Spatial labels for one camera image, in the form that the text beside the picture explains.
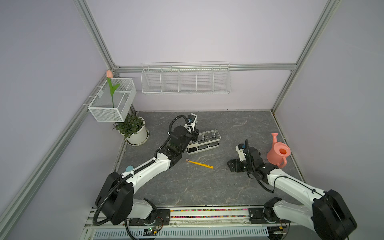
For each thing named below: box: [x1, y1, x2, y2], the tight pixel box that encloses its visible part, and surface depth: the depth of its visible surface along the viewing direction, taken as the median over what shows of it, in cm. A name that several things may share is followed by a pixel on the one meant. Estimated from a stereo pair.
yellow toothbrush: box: [185, 158, 214, 169], surface depth 93 cm
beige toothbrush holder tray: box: [186, 129, 221, 155], surface depth 98 cm
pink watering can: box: [266, 133, 291, 169], surface depth 87 cm
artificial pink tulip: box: [106, 70, 121, 108], surface depth 87 cm
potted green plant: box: [112, 110, 150, 147], surface depth 92 cm
